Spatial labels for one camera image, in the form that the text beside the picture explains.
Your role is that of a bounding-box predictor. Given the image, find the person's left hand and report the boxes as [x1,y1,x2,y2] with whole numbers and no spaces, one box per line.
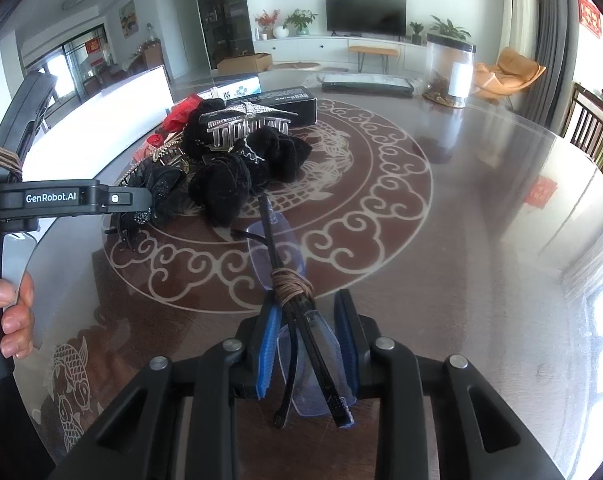
[0,272,35,361]

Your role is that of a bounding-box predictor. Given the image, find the gold rhinestone hair clip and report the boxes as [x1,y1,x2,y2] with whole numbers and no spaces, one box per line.
[140,132,192,171]

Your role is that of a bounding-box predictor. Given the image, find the blue and white medicine box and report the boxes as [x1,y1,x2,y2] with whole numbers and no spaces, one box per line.
[195,76,260,103]

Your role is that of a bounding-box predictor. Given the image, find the grey curtain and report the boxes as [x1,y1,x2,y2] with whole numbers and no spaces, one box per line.
[535,0,581,136]

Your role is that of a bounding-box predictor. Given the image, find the framed painting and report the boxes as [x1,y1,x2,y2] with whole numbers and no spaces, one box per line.
[118,0,138,39]

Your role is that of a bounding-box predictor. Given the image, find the cardboard box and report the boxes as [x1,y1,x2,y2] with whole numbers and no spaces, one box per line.
[216,52,273,77]

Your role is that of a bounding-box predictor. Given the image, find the dark display cabinet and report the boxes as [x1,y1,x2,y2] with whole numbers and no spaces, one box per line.
[190,0,255,72]

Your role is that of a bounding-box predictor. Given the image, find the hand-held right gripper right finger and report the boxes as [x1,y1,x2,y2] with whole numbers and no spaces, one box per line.
[334,290,565,480]

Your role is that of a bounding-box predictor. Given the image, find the red snack packet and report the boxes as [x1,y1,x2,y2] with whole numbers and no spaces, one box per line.
[162,98,203,132]

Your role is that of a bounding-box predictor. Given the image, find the wooden dining chair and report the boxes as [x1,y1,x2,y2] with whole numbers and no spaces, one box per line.
[560,81,603,173]

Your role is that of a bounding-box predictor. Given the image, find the brown rubber band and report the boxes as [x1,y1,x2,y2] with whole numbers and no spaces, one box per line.
[270,267,316,307]
[0,144,26,177]

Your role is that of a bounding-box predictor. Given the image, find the orange lounge chair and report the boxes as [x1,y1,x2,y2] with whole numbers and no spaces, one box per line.
[473,46,547,102]

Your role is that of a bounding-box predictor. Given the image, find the covered standing air conditioner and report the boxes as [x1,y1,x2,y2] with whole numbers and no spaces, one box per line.
[500,0,541,63]

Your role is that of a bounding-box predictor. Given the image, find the rimless eyeglasses with black temples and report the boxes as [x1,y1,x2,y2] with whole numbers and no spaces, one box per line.
[231,194,358,431]

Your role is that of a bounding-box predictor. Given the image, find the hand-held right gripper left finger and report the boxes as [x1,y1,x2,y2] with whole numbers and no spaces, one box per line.
[48,304,284,480]

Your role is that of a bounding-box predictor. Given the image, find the white TV cabinet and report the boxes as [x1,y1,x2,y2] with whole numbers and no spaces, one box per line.
[254,34,429,75]

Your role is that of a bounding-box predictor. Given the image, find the black lace bow hair clip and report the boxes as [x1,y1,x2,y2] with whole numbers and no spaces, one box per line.
[104,164,194,252]

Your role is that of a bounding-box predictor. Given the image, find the red wall decoration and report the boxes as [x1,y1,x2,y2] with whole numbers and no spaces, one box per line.
[576,0,603,39]

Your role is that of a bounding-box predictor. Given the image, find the black box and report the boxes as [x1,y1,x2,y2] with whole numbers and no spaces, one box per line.
[248,86,318,127]

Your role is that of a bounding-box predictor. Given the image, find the green potted plant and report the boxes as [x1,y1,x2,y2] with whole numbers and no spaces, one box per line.
[283,8,319,37]

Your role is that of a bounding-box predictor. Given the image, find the wooden bench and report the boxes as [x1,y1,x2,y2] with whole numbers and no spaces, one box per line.
[348,45,400,77]

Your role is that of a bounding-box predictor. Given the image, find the leafy potted plant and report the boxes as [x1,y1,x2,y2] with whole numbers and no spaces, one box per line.
[428,14,473,43]

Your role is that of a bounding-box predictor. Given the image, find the black television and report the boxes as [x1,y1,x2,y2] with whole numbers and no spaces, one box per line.
[325,0,407,37]

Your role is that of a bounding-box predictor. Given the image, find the clear plastic jar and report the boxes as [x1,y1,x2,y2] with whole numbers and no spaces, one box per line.
[422,31,478,109]

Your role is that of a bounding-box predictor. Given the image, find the plain black scrunchie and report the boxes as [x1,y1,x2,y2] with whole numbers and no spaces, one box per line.
[188,152,271,230]
[180,97,229,161]

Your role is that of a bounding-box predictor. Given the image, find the black scrunchie with silver trim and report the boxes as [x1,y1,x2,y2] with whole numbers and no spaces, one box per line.
[245,127,315,184]

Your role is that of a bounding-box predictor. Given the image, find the silver rhinestone hair claw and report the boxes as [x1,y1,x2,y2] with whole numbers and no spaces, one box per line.
[198,101,295,152]

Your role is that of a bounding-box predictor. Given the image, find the red flowers in vase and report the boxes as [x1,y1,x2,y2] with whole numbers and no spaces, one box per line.
[254,9,281,41]

